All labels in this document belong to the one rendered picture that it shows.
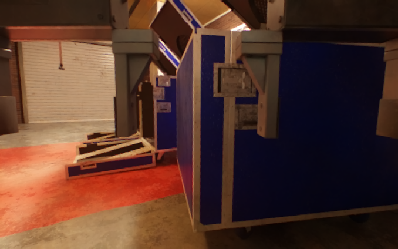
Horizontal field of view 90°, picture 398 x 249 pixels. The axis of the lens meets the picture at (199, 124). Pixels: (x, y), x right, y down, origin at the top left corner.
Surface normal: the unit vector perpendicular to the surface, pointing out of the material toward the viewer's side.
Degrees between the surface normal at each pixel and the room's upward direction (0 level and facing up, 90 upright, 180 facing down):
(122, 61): 90
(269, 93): 90
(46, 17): 90
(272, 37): 90
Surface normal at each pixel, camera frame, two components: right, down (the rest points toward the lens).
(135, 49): 0.00, 0.11
